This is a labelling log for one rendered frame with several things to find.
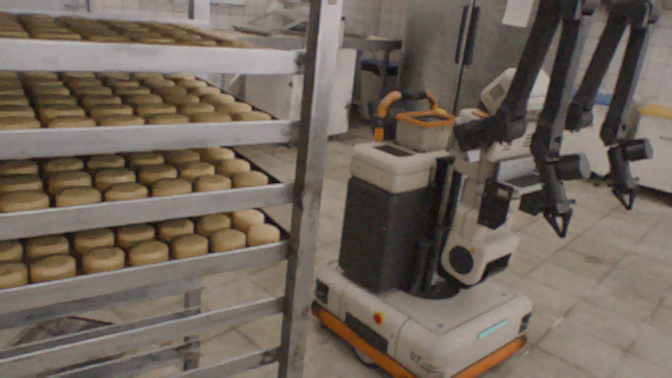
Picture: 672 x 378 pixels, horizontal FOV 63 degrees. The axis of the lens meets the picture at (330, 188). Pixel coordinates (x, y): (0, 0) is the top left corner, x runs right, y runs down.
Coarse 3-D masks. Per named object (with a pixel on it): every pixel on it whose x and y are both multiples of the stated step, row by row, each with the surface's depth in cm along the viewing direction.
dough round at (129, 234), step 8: (128, 224) 79; (136, 224) 80; (144, 224) 80; (120, 232) 77; (128, 232) 77; (136, 232) 77; (144, 232) 78; (152, 232) 78; (120, 240) 77; (128, 240) 76; (136, 240) 76; (144, 240) 77
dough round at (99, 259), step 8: (96, 248) 72; (104, 248) 72; (112, 248) 72; (88, 256) 69; (96, 256) 70; (104, 256) 70; (112, 256) 70; (120, 256) 70; (88, 264) 69; (96, 264) 68; (104, 264) 69; (112, 264) 69; (120, 264) 70; (88, 272) 69; (96, 272) 69
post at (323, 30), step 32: (320, 0) 66; (320, 32) 67; (320, 64) 68; (320, 96) 70; (320, 128) 71; (320, 160) 73; (320, 192) 75; (288, 256) 79; (288, 288) 80; (288, 320) 81; (288, 352) 82
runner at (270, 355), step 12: (276, 348) 85; (228, 360) 80; (240, 360) 82; (252, 360) 83; (264, 360) 84; (276, 360) 86; (180, 372) 77; (192, 372) 78; (204, 372) 79; (216, 372) 80; (228, 372) 81; (240, 372) 82
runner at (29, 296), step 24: (168, 264) 70; (192, 264) 71; (216, 264) 74; (240, 264) 76; (264, 264) 78; (24, 288) 61; (48, 288) 62; (72, 288) 64; (96, 288) 65; (120, 288) 67; (0, 312) 60
